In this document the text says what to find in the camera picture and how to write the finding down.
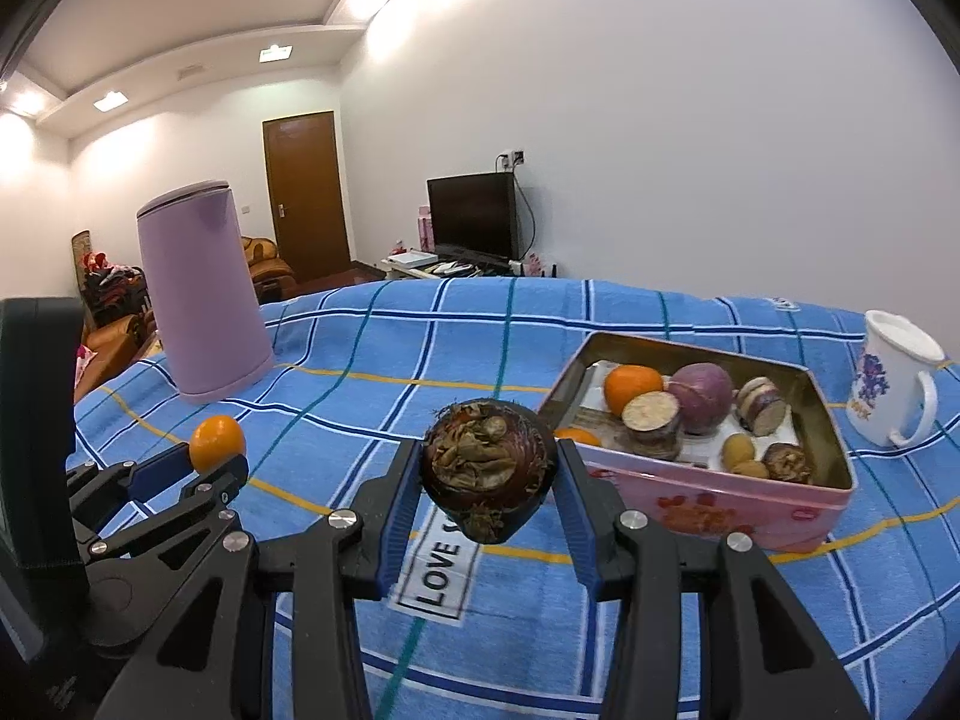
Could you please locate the white television stand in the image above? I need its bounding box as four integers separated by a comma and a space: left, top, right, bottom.
379, 255, 556, 282

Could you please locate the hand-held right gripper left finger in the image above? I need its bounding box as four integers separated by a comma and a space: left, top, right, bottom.
94, 439, 421, 720

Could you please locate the pink metal tin box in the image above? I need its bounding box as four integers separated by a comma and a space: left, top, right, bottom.
536, 331, 857, 556

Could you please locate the small oval kumquat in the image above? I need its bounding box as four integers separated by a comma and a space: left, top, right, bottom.
189, 415, 247, 472

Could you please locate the large orange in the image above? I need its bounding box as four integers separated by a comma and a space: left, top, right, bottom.
604, 364, 667, 417

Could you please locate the purple round radish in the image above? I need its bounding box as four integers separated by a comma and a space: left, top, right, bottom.
667, 362, 734, 436

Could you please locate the yellow-brown sofa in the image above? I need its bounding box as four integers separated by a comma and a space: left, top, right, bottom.
240, 236, 299, 303

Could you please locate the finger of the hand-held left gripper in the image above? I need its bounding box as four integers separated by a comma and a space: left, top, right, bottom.
64, 441, 194, 535
79, 456, 252, 595

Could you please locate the brown leather sofa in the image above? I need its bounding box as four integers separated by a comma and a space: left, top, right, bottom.
75, 307, 162, 406

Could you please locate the dried dark mangosteen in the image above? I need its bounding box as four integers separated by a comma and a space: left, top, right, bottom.
416, 399, 560, 543
761, 442, 815, 485

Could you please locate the white printed mug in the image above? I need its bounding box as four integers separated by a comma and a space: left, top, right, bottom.
847, 309, 947, 451

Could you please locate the pile of clothes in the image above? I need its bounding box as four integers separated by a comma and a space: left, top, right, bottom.
81, 251, 147, 312

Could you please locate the brown wooden door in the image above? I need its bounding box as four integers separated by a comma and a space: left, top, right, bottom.
262, 111, 353, 282

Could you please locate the blue plaid blanket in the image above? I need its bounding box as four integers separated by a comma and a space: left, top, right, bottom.
71, 277, 960, 720

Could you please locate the printed paper sheet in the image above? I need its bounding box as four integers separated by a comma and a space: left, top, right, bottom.
577, 360, 803, 470

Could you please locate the black television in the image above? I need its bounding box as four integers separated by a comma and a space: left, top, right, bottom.
427, 172, 524, 262

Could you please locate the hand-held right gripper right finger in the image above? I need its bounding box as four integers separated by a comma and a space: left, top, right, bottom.
553, 437, 875, 720

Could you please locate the purple electric kettle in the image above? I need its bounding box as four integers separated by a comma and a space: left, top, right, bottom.
136, 180, 275, 398

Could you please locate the black power cable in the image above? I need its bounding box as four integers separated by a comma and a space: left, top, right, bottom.
516, 167, 538, 257

